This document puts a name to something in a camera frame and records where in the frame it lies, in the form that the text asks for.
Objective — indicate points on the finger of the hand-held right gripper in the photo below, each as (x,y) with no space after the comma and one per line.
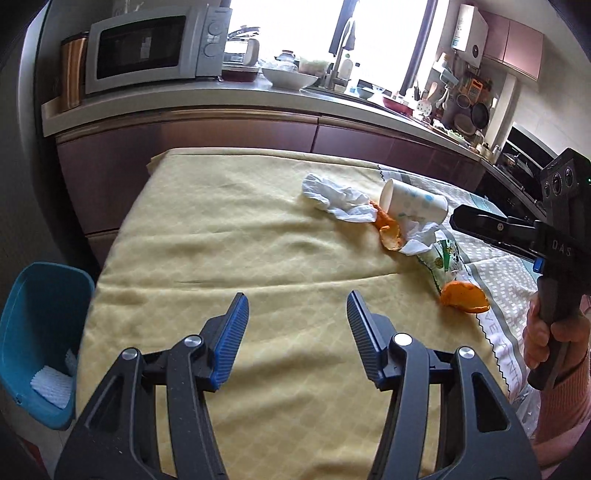
(498,244)
(485,220)

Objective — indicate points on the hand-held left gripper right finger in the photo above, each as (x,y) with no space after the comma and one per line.
(364,344)

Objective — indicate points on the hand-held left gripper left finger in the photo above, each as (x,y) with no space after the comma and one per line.
(227,344)

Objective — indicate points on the green and white snack packet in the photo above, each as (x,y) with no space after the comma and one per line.
(443,266)

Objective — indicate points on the boat shaped orange peel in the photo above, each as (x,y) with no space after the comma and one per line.
(464,298)

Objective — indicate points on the small white tissue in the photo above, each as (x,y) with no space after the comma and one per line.
(422,236)

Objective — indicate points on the blue dotted paper cup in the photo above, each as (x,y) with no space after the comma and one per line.
(415,201)

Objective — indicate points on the long curled orange peel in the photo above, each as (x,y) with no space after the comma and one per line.
(388,230)

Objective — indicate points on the large white tissue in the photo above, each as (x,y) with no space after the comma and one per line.
(339,201)

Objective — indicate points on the white foam fruit net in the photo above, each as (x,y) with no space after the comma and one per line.
(51,384)
(71,361)

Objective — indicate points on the blue plastic bin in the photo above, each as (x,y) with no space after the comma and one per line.
(37,314)

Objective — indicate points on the person's right forearm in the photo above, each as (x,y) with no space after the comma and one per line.
(570,406)

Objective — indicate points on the person's right hand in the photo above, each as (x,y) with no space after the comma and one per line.
(535,339)

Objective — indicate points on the yellow and teal printed tablecloth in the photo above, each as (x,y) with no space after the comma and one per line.
(231,240)

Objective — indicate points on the hanging black frying pan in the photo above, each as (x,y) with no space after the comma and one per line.
(480,115)

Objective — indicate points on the white perforated spatula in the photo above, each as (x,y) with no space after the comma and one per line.
(423,109)

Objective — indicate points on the orange grater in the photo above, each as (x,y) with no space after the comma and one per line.
(476,87)

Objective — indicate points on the red bowl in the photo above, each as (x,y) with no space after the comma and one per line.
(399,105)

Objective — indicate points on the white water heater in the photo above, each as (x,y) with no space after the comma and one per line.
(470,32)

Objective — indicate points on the white soap pump bottle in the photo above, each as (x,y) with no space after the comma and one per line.
(345,67)

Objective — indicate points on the brown base cabinets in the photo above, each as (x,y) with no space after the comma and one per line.
(207,134)

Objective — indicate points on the dark framed window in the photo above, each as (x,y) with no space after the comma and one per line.
(383,32)

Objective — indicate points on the steel kitchen faucet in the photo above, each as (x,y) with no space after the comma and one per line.
(341,50)

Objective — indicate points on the clear food container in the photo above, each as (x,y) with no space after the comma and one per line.
(314,67)

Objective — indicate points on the large white bowl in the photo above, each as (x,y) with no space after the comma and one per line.
(288,79)

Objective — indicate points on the pale kitchen counter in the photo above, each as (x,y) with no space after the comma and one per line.
(184,99)

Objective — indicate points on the lidded ceramic jar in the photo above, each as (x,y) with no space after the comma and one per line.
(286,58)

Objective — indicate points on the dark red dish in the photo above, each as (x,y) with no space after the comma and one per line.
(240,74)

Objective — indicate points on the glass electric kettle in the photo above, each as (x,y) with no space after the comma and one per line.
(244,48)

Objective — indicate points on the copper travel tumbler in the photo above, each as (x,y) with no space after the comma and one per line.
(74,74)

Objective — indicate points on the white microwave oven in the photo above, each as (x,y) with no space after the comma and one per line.
(138,46)

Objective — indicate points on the pink wall cabinet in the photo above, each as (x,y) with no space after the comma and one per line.
(512,44)

